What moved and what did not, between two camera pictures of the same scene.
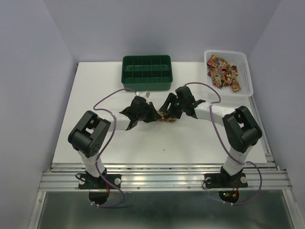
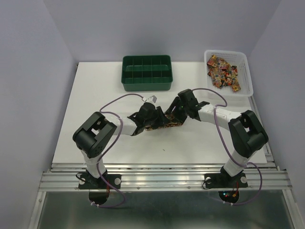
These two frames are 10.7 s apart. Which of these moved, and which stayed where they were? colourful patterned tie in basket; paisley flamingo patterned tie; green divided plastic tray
Moved: paisley flamingo patterned tie
Stayed: green divided plastic tray; colourful patterned tie in basket
